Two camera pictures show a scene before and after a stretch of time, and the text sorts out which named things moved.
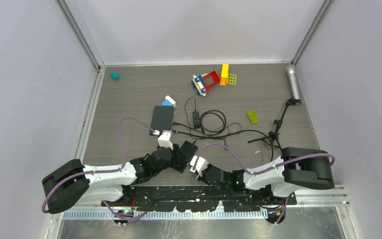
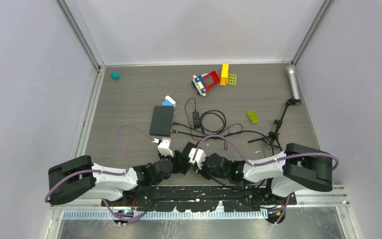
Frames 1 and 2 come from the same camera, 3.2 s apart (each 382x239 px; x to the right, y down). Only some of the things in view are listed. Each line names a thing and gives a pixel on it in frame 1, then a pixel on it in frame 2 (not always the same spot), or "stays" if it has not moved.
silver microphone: [293, 81] stays
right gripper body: [203, 177] to [208, 172]
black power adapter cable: [186, 114] to [214, 133]
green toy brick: [252, 117] stays
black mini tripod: [272, 137] stays
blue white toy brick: [168, 102] stays
